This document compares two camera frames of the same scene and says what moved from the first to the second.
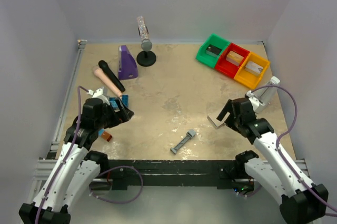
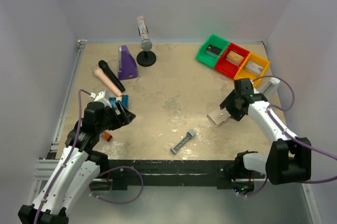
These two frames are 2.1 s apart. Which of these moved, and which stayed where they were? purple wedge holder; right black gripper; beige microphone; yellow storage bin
Moved: right black gripper
Stayed: purple wedge holder; beige microphone; yellow storage bin
